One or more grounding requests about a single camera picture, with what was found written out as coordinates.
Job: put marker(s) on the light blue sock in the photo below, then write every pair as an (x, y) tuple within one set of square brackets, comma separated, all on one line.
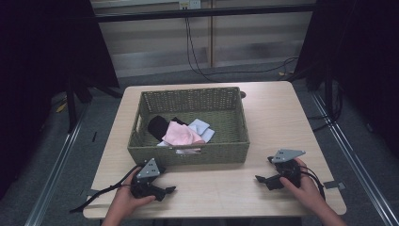
[(199, 125), (208, 135)]

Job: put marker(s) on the black metal stand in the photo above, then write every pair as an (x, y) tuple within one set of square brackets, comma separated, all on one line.
[(71, 106), (329, 94)]

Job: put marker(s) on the pink sock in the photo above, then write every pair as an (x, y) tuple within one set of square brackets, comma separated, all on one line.
[(180, 135)]

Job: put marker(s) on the black sock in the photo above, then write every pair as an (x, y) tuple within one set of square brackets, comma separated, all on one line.
[(157, 126), (179, 121)]

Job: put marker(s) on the black curtain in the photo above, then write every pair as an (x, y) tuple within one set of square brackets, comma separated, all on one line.
[(360, 62), (37, 78)]

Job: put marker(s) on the small dark object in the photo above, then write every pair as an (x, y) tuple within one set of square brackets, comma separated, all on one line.
[(242, 94)]

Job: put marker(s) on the white wall socket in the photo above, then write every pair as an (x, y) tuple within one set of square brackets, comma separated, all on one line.
[(189, 4)]

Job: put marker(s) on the person's left hand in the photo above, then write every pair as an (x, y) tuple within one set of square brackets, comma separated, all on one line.
[(124, 202)]

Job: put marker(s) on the grey tape strip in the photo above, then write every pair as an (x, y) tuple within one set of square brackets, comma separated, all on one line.
[(334, 185)]

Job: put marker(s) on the yellow floor scrap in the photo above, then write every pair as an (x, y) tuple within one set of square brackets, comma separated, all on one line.
[(61, 107)]

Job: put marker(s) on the person's right hand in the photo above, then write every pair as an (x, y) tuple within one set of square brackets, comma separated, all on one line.
[(309, 193)]

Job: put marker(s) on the metal floor rail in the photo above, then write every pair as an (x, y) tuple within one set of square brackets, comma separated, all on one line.
[(56, 166), (354, 163)]

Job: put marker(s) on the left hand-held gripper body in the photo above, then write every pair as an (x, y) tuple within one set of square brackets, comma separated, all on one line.
[(148, 171)]

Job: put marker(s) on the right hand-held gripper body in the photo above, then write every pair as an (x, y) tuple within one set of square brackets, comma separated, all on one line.
[(287, 155)]

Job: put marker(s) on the black horizontal bar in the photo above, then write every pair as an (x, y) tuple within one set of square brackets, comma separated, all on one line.
[(204, 13)]

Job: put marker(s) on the white sock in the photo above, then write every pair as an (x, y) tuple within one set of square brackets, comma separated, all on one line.
[(163, 144)]

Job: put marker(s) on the green woven basket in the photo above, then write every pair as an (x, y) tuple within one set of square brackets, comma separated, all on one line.
[(229, 150)]

